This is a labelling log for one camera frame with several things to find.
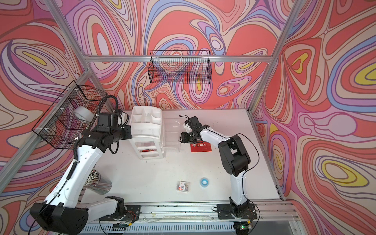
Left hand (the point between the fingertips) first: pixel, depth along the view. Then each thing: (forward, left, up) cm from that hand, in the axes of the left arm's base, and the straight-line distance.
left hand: (132, 129), depth 76 cm
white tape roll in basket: (+5, +24, +8) cm, 25 cm away
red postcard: (+5, -38, -25) cm, 46 cm away
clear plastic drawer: (+19, -17, -26) cm, 36 cm away
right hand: (+5, -26, -20) cm, 33 cm away
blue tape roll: (-19, -39, -25) cm, 50 cm away
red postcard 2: (+1, -3, -23) cm, 23 cm away
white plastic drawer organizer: (+10, -4, -5) cm, 12 cm away
